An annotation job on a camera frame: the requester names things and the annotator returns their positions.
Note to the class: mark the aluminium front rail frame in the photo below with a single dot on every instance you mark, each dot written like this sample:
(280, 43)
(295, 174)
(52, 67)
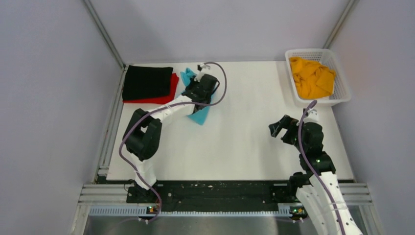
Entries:
(109, 199)

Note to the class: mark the folded red t shirt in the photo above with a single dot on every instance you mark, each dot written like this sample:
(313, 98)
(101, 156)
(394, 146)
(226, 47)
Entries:
(161, 99)

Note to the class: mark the folded black t shirt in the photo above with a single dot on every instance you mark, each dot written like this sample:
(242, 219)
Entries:
(146, 82)

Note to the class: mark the left aluminium side rail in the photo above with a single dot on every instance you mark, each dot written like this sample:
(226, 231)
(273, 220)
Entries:
(107, 142)

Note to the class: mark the white plastic basket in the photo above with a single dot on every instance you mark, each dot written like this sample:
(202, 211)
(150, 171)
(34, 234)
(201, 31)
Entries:
(326, 57)

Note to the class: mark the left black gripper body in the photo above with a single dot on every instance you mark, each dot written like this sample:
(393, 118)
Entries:
(192, 85)

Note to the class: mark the turquoise t shirt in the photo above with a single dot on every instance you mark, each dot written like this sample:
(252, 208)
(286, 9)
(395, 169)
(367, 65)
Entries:
(200, 112)

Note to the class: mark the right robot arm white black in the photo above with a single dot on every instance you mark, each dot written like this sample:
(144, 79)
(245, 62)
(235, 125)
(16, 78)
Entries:
(317, 187)

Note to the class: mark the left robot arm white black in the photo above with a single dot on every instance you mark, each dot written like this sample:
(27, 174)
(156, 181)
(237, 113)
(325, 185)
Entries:
(142, 136)

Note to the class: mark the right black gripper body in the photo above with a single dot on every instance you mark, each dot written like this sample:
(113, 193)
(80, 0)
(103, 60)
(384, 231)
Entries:
(292, 136)

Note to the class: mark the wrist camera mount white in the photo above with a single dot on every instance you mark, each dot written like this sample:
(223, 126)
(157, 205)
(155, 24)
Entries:
(311, 116)
(203, 69)

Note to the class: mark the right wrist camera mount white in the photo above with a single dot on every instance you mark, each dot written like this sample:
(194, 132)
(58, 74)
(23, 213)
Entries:
(311, 116)

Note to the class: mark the orange t shirt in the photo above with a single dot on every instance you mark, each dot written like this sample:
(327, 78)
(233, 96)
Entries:
(312, 79)

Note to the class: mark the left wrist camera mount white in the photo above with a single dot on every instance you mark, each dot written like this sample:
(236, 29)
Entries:
(203, 69)

